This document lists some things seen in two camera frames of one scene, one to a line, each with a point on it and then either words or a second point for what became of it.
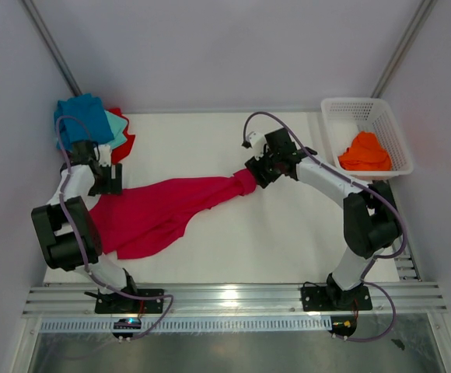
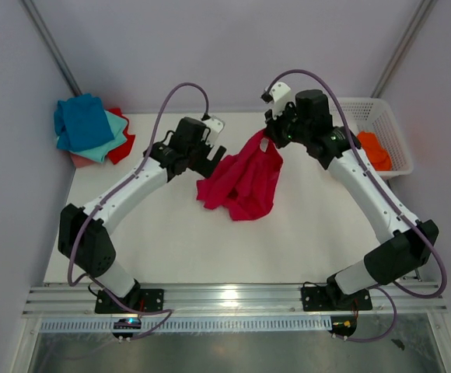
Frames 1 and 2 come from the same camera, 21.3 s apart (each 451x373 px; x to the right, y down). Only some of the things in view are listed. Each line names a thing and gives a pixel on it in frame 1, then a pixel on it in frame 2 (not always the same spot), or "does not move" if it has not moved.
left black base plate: [117, 302] does not move
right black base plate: [325, 298] does not move
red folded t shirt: [124, 150] does not move
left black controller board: [131, 323] does not move
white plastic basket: [345, 118] does not move
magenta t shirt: [134, 224] to [246, 182]
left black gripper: [114, 187] to [205, 166]
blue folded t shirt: [81, 118] does not move
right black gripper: [255, 166] to [272, 130]
